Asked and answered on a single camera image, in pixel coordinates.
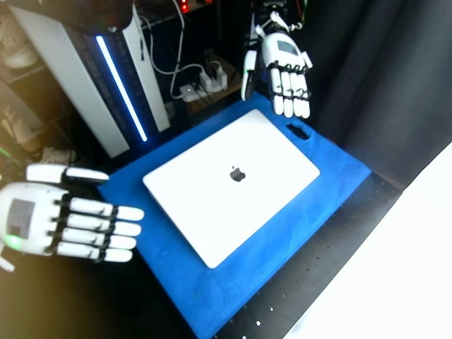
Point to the white power strip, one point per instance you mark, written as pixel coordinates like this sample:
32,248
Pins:
212,79

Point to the blue cloth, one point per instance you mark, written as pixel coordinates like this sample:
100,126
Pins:
282,229

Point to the silver laptop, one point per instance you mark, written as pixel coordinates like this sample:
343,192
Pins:
212,197

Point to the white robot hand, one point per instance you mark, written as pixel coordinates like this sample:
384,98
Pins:
39,215
284,53

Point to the white tower with blue light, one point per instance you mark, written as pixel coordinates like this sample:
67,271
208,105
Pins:
60,70

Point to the white power adapter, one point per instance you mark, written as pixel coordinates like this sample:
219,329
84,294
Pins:
189,92

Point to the dark curtain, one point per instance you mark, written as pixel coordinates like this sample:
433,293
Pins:
388,70

